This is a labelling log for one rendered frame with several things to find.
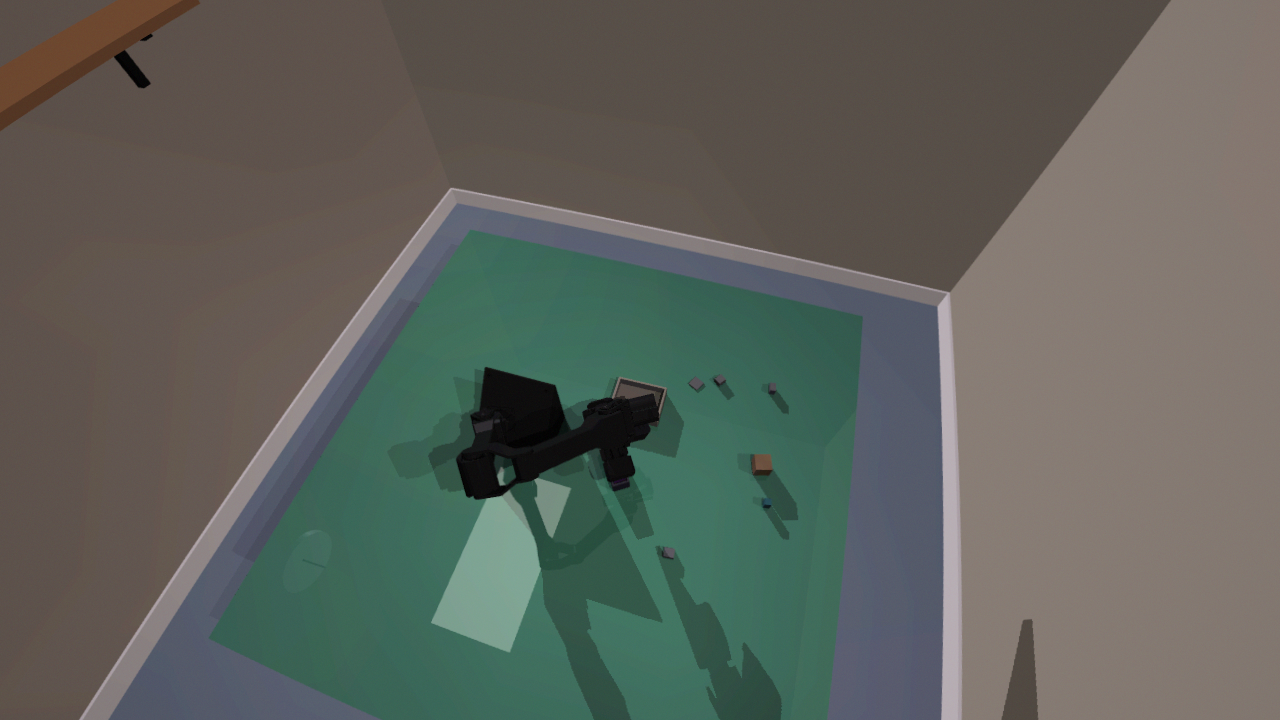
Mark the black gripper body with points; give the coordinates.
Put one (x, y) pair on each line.
(617, 467)

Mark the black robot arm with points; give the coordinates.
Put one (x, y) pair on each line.
(607, 426)

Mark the reddish-brown block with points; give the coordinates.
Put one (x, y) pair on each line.
(762, 464)

